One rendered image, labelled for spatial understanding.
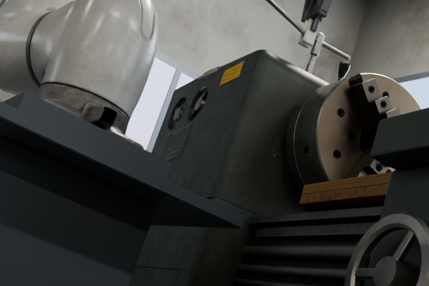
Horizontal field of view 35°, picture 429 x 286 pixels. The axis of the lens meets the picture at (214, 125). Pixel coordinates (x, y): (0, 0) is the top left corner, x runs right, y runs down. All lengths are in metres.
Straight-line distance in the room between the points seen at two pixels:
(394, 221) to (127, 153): 0.39
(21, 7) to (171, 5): 3.04
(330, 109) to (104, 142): 0.61
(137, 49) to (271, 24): 3.61
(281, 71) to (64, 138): 0.82
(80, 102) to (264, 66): 0.64
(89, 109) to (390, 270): 0.49
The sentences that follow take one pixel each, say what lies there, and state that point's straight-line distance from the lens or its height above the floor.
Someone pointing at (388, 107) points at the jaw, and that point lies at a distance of 1.48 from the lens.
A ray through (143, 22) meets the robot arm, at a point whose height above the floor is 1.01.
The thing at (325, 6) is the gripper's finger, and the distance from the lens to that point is 1.77.
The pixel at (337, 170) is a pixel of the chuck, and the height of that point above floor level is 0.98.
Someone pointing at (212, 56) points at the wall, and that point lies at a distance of 4.35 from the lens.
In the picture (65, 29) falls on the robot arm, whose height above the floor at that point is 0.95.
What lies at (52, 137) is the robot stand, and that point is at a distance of 0.87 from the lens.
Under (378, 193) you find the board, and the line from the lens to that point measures 1.13.
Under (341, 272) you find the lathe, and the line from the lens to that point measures 1.17.
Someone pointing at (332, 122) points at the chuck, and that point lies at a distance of 1.46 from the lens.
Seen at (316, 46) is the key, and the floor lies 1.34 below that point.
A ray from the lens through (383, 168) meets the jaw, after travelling 1.45.
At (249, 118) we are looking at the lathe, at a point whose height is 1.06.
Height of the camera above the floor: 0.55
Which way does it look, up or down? 18 degrees up
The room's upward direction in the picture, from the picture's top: 19 degrees clockwise
